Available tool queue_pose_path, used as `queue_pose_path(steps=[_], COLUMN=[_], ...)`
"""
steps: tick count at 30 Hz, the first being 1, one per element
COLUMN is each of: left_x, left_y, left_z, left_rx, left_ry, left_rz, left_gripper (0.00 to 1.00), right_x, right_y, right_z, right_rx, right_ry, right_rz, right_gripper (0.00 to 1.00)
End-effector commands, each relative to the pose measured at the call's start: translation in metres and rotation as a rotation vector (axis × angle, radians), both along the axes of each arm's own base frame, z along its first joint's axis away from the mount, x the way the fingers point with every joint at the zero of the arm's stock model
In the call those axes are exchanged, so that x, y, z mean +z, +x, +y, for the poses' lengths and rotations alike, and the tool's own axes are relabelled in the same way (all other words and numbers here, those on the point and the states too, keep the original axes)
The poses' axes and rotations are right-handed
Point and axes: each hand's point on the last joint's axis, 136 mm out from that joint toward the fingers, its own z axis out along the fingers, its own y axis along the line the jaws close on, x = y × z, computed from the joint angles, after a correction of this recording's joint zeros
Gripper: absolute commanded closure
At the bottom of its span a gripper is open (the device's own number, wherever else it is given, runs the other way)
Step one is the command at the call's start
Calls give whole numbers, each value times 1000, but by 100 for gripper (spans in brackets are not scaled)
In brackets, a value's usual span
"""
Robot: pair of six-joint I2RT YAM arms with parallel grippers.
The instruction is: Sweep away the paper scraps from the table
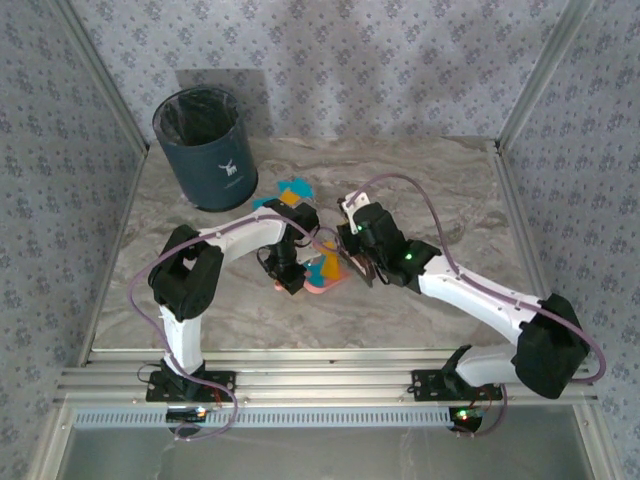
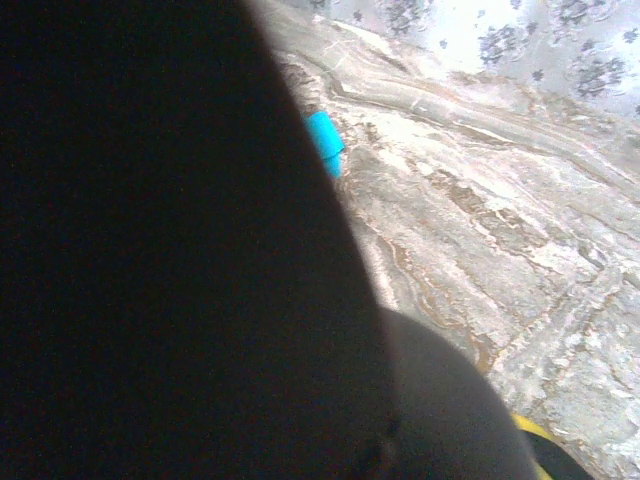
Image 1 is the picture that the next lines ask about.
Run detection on aluminium frame post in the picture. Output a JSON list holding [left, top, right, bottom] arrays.
[[49, 0, 151, 154], [496, 0, 600, 151]]

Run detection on dark blue waste bin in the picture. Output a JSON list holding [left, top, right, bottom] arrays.
[[152, 86, 260, 214]]

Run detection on grey slotted cable duct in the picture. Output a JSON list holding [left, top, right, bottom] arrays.
[[72, 407, 459, 430]]

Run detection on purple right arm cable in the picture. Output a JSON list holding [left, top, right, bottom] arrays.
[[349, 172, 607, 439]]

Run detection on black pink hand brush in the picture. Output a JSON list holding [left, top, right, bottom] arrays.
[[342, 249, 379, 289]]

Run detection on clear plastic bin liner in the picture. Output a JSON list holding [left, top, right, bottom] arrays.
[[152, 86, 240, 147]]

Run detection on pink plastic dustpan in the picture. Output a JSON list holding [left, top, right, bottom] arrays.
[[273, 239, 354, 296]]

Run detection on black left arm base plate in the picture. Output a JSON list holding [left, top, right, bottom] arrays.
[[145, 370, 237, 403]]

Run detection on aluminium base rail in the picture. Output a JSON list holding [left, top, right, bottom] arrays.
[[53, 347, 600, 407]]

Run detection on left controller board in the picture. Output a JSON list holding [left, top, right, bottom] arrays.
[[166, 407, 209, 424]]

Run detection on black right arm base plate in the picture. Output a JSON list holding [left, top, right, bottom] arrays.
[[410, 369, 504, 401]]

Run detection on aluminium table side rail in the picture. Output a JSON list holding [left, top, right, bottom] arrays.
[[78, 142, 151, 369], [492, 142, 571, 361]]

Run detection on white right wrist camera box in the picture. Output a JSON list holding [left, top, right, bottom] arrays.
[[338, 192, 374, 224]]

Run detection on right controller board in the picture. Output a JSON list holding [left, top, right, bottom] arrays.
[[448, 407, 485, 434]]

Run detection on aluminium frame leg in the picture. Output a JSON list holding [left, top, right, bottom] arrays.
[[574, 402, 629, 480], [27, 402, 76, 480]]

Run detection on controller board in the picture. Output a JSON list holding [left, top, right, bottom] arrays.
[[448, 407, 485, 434], [166, 407, 209, 424]]

